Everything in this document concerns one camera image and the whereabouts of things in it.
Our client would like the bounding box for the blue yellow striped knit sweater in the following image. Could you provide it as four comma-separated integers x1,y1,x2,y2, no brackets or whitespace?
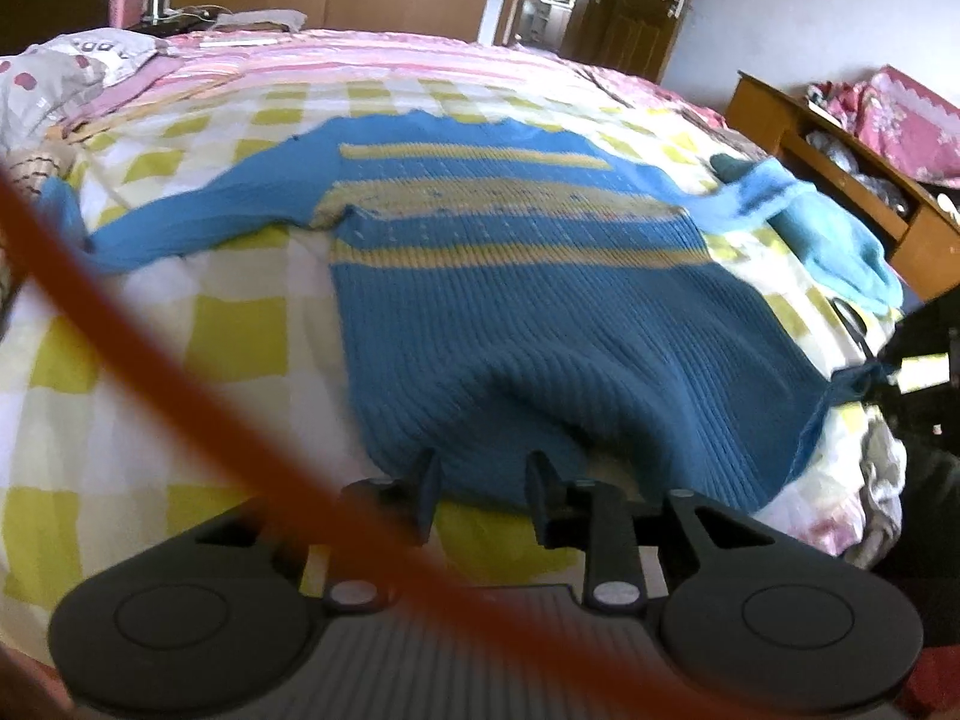
39,110,889,512

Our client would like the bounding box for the wooden side cabinet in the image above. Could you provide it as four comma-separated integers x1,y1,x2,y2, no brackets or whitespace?
726,71,960,301

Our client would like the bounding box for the pink floral blanket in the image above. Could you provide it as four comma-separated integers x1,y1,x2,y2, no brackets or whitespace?
805,65,960,188

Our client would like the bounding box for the light blue folded garment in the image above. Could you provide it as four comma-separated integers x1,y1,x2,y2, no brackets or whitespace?
707,151,907,317

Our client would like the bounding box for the yellow white checked bedsheet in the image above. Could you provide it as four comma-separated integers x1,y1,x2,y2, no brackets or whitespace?
0,78,910,646

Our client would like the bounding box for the brown wooden door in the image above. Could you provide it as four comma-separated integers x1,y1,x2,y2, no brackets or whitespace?
558,0,688,83

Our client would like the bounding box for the pink striped quilt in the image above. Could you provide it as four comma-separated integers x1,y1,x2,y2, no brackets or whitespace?
50,29,726,140

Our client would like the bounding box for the grey cloth on nightstand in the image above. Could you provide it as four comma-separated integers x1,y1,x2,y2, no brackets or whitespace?
213,8,308,32

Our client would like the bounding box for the beige brown striped garment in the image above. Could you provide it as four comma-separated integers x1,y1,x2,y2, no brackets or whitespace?
2,140,76,202

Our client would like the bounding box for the grey pillow with pink dots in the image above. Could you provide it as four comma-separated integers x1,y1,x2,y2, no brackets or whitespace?
2,28,171,153

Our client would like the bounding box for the pink storage box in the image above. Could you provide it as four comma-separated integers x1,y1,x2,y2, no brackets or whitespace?
109,0,146,29

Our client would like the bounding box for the orange cable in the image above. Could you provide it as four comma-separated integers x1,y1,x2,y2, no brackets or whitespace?
0,164,760,720

